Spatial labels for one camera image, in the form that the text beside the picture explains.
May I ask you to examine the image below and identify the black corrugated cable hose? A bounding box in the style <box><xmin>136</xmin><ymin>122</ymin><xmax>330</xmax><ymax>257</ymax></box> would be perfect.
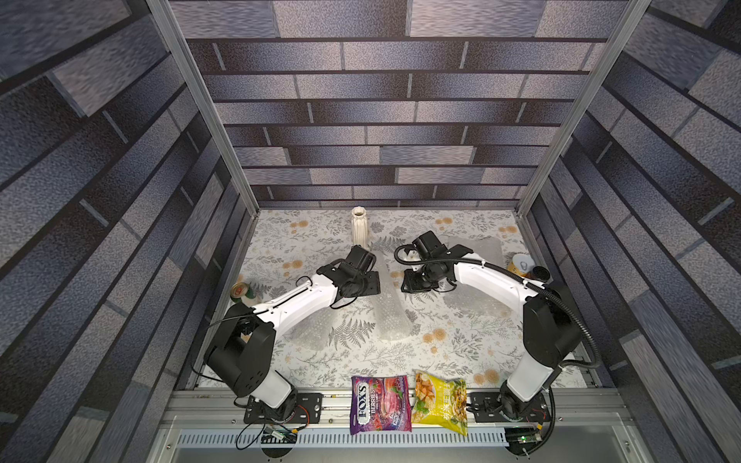
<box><xmin>392</xmin><ymin>242</ymin><xmax>603</xmax><ymax>455</ymax></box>

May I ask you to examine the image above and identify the small red jar black lid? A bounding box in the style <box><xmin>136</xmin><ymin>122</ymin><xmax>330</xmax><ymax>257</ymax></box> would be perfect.
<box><xmin>529</xmin><ymin>265</ymin><xmax>552</xmax><ymax>283</ymax></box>

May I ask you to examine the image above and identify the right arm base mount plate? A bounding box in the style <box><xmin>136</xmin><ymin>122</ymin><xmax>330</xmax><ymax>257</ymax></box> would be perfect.
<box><xmin>467</xmin><ymin>391</ymin><xmax>552</xmax><ymax>424</ymax></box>

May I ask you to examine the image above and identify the purple Fox's candy bag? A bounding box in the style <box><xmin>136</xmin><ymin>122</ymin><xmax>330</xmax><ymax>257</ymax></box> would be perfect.
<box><xmin>349</xmin><ymin>375</ymin><xmax>412</xmax><ymax>435</ymax></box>

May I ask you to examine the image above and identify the yellow snack bag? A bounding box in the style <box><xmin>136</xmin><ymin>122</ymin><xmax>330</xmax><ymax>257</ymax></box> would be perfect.
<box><xmin>412</xmin><ymin>372</ymin><xmax>468</xmax><ymax>436</ymax></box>

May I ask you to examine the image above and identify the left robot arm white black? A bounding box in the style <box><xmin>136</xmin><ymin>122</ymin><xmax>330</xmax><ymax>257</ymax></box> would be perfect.
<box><xmin>204</xmin><ymin>245</ymin><xmax>380</xmax><ymax>410</ymax></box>

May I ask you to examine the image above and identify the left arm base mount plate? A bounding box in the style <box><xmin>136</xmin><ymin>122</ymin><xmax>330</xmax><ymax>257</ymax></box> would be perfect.
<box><xmin>243</xmin><ymin>392</ymin><xmax>323</xmax><ymax>424</ymax></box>

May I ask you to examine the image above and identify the white ribbed vase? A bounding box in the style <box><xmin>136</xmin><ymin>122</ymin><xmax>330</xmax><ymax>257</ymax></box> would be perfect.
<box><xmin>351</xmin><ymin>206</ymin><xmax>371</xmax><ymax>250</ymax></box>

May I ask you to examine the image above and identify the bubble wrap sheet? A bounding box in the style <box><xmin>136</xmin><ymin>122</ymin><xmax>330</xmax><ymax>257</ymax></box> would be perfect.
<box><xmin>443</xmin><ymin>237</ymin><xmax>513</xmax><ymax>319</ymax></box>

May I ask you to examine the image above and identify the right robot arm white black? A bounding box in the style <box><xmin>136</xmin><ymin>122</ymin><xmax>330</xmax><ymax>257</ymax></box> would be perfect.
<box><xmin>394</xmin><ymin>231</ymin><xmax>584</xmax><ymax>422</ymax></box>

